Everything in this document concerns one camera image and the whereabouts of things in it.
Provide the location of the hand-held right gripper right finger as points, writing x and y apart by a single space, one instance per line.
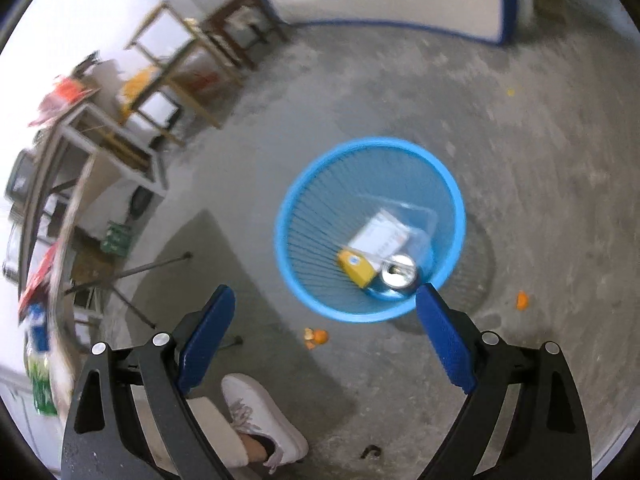
445 340

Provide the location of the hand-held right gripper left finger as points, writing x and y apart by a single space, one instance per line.
207 340

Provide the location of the aluminium drink can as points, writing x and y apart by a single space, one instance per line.
397 270

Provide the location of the yellow drink carton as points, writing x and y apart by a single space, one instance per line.
357 267

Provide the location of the clear plastic bag with paper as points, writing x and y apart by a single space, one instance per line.
385 235

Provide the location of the blue plastic mesh basket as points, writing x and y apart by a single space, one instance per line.
320 220

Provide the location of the orange peel piece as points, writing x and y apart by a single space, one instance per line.
522 301

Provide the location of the white sneaker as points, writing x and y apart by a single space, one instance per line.
260 410

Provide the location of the beige trouser leg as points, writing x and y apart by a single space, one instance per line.
215 430

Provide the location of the metal tripod stand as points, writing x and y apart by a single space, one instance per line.
150 265

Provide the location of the orange peel scraps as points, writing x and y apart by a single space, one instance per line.
320 337

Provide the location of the black bent hook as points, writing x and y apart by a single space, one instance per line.
372 447

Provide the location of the green plastic crate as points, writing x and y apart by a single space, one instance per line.
117 240

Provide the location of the green bottle with blue label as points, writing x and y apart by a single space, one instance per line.
42 370

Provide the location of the red packet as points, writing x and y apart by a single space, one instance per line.
37 280

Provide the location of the grey wooden side table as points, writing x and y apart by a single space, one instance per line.
115 147

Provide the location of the white framed panel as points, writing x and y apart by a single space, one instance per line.
157 107

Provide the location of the grey microwave box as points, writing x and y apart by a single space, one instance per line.
22 175

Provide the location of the orange plastic bag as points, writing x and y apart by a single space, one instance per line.
137 85

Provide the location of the pink plastic bag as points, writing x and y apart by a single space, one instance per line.
65 92

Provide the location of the wooden armchair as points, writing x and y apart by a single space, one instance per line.
245 10

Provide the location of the light wooden frame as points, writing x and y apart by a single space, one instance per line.
172 62

